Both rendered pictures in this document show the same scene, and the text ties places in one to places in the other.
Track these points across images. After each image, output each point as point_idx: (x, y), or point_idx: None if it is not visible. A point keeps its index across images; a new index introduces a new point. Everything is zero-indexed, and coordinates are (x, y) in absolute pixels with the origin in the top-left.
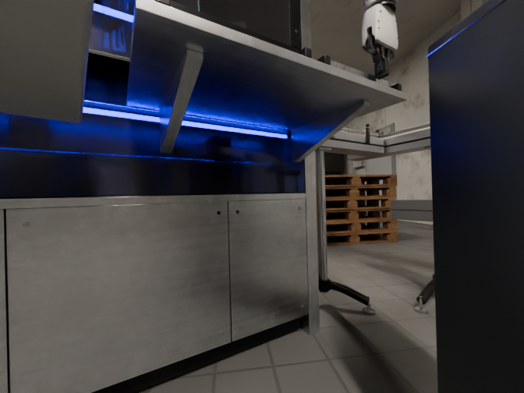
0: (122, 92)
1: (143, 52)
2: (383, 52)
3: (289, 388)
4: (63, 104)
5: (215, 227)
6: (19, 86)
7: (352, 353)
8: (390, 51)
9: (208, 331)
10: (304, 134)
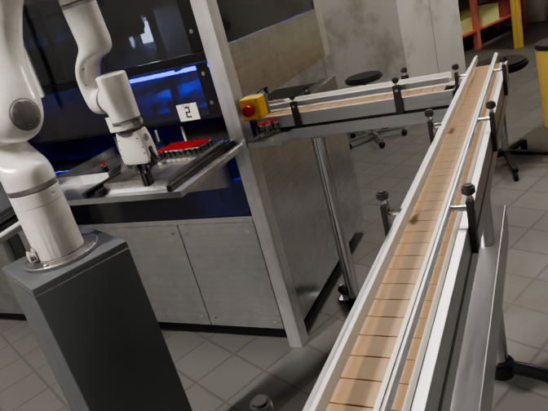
0: (103, 144)
1: None
2: (137, 170)
3: (219, 371)
4: None
5: (174, 244)
6: None
7: (285, 377)
8: (144, 165)
9: (192, 312)
10: None
